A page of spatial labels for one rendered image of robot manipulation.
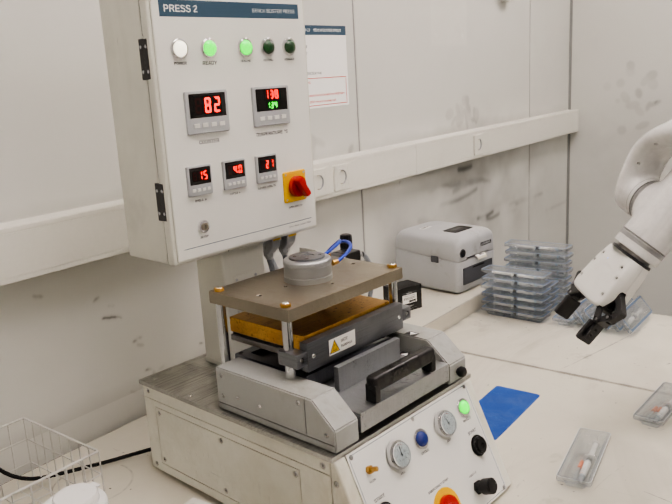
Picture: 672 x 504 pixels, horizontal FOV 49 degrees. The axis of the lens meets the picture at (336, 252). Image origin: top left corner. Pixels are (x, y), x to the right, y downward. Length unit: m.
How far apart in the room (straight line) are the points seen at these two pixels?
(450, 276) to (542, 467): 0.89
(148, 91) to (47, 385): 0.63
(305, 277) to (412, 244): 1.06
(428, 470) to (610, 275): 0.46
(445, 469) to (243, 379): 0.34
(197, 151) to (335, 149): 0.90
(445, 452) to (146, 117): 0.69
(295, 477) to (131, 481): 0.40
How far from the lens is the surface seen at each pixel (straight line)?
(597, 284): 1.34
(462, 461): 1.22
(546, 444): 1.45
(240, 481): 1.22
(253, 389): 1.12
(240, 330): 1.20
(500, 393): 1.64
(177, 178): 1.17
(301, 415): 1.06
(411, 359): 1.13
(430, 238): 2.16
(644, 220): 1.33
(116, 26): 1.23
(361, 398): 1.10
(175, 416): 1.30
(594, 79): 3.55
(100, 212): 1.47
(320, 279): 1.17
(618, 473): 1.38
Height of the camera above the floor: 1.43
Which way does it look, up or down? 14 degrees down
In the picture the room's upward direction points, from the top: 3 degrees counter-clockwise
